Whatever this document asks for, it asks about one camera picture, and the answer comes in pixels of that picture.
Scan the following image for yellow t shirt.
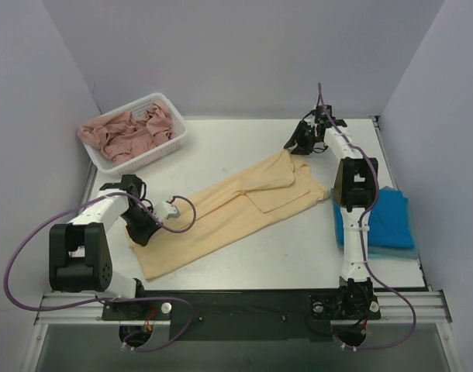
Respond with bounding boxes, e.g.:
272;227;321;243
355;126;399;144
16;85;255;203
133;150;330;281

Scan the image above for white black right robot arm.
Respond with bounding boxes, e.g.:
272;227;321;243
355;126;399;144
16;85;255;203
284;104;379;317

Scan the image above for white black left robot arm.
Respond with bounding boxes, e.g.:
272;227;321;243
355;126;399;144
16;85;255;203
49;174;175;319

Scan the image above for pink crumpled t shirt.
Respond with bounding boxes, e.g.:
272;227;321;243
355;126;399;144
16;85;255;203
77;100;176;166

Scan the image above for white plastic perforated basket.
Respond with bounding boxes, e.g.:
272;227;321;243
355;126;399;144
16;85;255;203
77;92;188;177

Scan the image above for blue folded t shirt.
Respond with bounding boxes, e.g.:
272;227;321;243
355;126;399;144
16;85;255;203
332;188;416;249

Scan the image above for teal folded t shirt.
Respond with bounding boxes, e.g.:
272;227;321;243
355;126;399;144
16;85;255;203
337;224;419;263

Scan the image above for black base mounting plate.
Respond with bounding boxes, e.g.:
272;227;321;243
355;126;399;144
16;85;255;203
102;288;381;345

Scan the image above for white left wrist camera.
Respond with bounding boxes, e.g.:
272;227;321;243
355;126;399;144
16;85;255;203
152;199;180;222

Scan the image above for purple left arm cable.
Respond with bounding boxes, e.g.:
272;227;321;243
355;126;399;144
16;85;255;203
2;193;199;353

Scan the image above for aluminium front frame rail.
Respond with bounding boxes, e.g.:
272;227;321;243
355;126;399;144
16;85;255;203
36;289;452;325

